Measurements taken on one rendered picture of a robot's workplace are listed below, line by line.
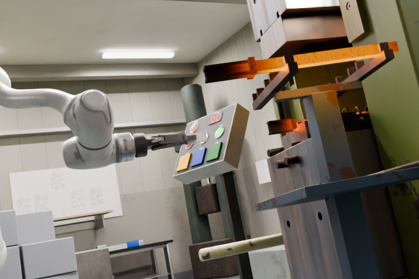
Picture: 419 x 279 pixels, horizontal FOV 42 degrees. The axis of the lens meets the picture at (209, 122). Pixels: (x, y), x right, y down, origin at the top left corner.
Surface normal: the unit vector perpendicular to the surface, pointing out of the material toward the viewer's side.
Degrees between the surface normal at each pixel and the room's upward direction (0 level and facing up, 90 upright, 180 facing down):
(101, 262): 90
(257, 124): 90
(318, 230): 90
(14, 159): 90
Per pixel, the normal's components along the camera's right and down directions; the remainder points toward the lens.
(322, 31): 0.27, -0.24
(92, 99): 0.29, -0.56
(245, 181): -0.87, 0.07
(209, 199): -0.72, 0.00
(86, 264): 0.61, -0.26
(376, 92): -0.95, 0.12
